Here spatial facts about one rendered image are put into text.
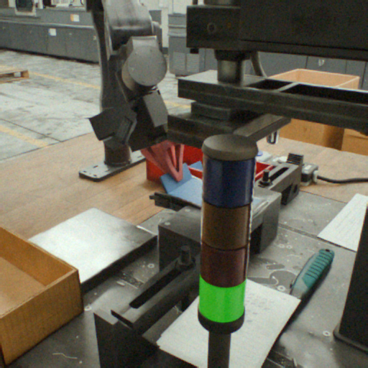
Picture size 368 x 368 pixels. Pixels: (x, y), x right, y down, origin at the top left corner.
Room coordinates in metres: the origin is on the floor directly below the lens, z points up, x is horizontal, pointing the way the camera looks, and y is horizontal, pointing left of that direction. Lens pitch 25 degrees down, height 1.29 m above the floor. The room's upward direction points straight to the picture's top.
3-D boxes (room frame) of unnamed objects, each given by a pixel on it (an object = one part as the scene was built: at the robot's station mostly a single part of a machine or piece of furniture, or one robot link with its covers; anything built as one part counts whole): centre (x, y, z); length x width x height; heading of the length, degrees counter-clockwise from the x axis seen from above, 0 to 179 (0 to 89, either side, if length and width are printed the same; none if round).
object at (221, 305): (0.27, -0.03, 1.07); 0.04 x 0.04 x 0.03
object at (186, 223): (0.56, -0.07, 0.98); 0.20 x 0.10 x 0.01; 143
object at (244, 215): (0.27, -0.03, 1.14); 0.04 x 0.04 x 0.03
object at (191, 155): (0.81, -0.06, 0.93); 0.25 x 0.12 x 0.06; 53
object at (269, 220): (0.56, -0.07, 0.94); 0.20 x 0.10 x 0.07; 143
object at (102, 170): (0.92, 0.15, 0.94); 0.20 x 0.07 x 0.08; 143
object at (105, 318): (0.34, 0.06, 0.95); 0.06 x 0.03 x 0.09; 143
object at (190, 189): (0.59, -0.05, 1.00); 0.15 x 0.07 x 0.03; 53
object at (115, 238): (0.56, 0.15, 0.91); 0.17 x 0.16 x 0.02; 143
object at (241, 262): (0.27, -0.03, 1.10); 0.04 x 0.04 x 0.03
